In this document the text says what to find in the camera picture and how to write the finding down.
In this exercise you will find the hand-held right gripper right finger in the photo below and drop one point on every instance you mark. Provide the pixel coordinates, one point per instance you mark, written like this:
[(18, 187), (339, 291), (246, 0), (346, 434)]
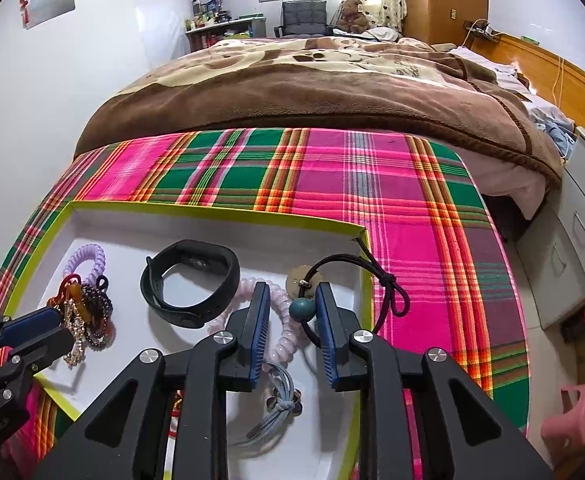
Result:
[(325, 335)]

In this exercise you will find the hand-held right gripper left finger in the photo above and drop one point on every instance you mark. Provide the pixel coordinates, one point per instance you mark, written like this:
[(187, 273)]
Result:
[(257, 340)]

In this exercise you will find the amber hair clip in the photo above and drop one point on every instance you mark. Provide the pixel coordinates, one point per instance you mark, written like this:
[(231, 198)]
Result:
[(70, 292)]

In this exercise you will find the black wristband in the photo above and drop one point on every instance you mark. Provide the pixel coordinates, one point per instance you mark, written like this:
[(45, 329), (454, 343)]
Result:
[(222, 275)]

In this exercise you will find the yellow-green cardboard box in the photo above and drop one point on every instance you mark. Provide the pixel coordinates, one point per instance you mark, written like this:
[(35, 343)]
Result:
[(117, 232)]

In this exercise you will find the pink green plaid blanket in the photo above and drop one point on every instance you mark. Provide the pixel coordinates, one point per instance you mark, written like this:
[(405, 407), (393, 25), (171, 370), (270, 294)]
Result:
[(412, 200)]

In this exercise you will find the brown printed blanket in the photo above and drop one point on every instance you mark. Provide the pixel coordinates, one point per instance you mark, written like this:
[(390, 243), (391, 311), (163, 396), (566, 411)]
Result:
[(297, 90)]

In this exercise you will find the grey drawer cabinet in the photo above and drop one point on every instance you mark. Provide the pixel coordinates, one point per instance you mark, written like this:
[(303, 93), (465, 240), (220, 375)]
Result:
[(572, 240)]

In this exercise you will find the pink plastic stool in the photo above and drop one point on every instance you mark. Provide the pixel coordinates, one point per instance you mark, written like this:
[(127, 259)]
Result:
[(577, 420)]

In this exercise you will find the blue clothing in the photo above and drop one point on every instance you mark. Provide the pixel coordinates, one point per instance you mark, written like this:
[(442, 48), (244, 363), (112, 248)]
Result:
[(552, 127)]

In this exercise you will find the cluttered desk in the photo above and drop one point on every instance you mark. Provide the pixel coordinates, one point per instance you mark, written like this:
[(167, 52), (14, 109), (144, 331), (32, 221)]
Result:
[(222, 32)]

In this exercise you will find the white pillow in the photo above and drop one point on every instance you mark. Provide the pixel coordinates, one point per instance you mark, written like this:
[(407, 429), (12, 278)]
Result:
[(487, 67)]

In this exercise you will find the dark grey chair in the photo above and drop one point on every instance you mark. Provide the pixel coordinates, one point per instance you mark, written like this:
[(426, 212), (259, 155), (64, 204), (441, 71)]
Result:
[(302, 17)]

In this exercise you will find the brown teddy bear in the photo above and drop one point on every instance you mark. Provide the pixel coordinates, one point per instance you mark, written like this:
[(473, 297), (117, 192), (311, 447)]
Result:
[(351, 15)]

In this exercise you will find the wooden headboard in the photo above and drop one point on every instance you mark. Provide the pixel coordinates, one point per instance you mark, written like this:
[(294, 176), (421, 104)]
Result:
[(547, 75)]

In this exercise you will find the wooden wardrobe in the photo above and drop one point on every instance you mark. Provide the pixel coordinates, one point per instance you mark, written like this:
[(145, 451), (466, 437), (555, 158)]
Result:
[(445, 0)]

